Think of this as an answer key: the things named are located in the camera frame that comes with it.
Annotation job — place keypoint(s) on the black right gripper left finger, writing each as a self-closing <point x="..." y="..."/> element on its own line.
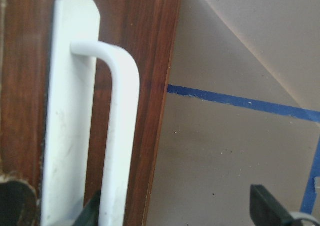
<point x="90" y="213"/>

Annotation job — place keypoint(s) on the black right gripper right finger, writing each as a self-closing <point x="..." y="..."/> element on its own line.
<point x="265" y="210"/>

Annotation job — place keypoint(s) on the wooden drawer with white handle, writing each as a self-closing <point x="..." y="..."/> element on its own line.
<point x="82" y="94"/>

